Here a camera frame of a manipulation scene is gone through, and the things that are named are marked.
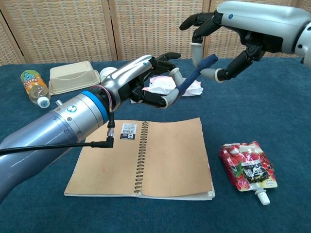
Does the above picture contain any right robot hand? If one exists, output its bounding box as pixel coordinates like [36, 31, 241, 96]
[179, 0, 310, 83]

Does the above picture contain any brown spiral notebook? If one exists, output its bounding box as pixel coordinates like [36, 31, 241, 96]
[64, 117, 216, 201]

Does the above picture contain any teal table cloth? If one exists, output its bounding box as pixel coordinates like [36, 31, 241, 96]
[0, 56, 311, 233]

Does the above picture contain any white paper cup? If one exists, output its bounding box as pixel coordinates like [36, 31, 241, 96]
[99, 67, 118, 82]

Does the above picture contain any beige takeaway food box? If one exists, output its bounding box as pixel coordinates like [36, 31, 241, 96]
[48, 61, 101, 96]

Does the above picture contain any woven folding screen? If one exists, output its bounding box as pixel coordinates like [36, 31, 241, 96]
[0, 0, 311, 65]

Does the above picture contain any blue pen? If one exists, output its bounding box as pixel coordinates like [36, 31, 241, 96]
[178, 53, 219, 95]

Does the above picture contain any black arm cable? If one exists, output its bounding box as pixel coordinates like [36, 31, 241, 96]
[0, 112, 116, 156]

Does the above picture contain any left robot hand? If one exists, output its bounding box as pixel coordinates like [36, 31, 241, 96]
[100, 51, 187, 113]

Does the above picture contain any plastic drink bottle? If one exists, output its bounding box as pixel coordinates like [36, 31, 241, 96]
[20, 69, 52, 108]

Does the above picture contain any pink white snack bag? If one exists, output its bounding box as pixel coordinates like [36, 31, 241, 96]
[142, 74, 204, 97]

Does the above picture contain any red lychee jelly pouch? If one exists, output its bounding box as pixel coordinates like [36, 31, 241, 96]
[219, 140, 278, 206]

